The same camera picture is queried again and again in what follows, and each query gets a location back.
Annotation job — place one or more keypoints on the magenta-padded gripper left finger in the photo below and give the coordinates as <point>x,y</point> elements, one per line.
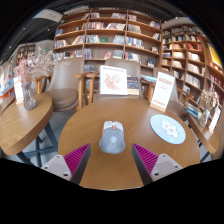
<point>77,159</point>

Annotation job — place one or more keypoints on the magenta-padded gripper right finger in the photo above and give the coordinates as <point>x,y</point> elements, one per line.
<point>146,159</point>

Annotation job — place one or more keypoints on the grey and orange computer mouse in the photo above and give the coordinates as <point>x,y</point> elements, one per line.
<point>112,140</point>

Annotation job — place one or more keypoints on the round light blue mouse pad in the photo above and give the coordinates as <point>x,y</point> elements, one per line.
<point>167,129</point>

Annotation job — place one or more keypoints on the brown leather wooden armchair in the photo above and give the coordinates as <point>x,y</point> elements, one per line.
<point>176,108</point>
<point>133,68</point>
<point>65,83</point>

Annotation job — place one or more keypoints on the round wooden side table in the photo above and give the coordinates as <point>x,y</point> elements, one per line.
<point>205,135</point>
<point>23,126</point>

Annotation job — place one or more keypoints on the stack of books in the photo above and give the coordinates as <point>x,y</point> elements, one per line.
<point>193,111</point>

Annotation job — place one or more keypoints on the white sign on wooden stand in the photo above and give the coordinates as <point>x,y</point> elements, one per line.
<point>162,91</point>

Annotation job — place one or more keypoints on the glass vase with dried flowers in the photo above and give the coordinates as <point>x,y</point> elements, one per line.
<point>204,117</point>
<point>29,98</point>

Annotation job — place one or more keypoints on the dark cover book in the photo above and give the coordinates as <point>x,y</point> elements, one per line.
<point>133,85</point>

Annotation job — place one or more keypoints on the small white sign card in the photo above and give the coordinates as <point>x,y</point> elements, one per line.
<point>215,120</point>
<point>18,91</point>

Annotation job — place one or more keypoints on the light blue book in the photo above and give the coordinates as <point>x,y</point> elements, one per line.
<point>149,79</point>

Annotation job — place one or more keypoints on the white framed floral picture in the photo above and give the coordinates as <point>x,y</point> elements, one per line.
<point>113,80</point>

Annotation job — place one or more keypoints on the curved wooden bookshelf with books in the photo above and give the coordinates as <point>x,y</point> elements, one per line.
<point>186,56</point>

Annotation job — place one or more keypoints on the distant wooden bookshelf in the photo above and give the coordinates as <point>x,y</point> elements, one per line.
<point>26,53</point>

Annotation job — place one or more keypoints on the wide wooden bookshelf with books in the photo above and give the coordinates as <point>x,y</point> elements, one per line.
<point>106,33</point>

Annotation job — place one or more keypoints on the white ceiling light panel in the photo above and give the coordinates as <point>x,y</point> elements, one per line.
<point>48,15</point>

